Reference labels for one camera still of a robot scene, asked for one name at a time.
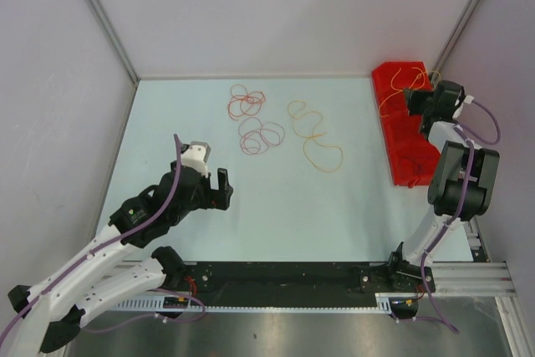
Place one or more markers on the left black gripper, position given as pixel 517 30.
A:
pixel 216 198

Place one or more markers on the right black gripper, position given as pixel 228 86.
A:
pixel 413 97

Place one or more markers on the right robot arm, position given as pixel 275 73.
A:
pixel 461 187

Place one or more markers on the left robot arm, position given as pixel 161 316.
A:
pixel 51 313

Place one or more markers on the red compartment bin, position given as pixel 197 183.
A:
pixel 412 159

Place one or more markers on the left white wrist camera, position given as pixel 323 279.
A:
pixel 195 156

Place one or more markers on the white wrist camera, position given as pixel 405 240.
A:
pixel 463 99
pixel 195 156

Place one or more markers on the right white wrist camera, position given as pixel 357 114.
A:
pixel 463 99

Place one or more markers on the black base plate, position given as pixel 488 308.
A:
pixel 295 285

